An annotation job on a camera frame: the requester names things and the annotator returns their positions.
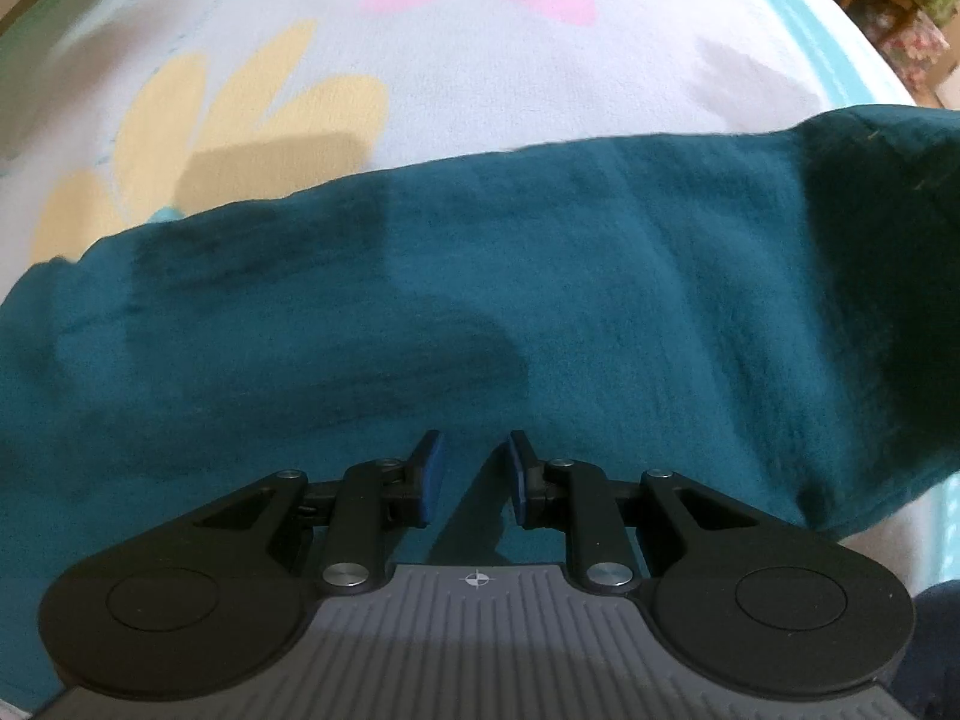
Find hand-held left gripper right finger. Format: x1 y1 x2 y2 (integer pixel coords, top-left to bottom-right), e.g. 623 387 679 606
508 430 722 592

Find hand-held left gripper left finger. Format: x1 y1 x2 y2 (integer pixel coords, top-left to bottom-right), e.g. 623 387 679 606
199 430 445 593

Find flower print bed blanket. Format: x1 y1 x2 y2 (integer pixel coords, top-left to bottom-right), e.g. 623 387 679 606
0 0 960 595

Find teal pants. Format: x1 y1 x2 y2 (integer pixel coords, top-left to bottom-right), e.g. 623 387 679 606
0 105 960 720

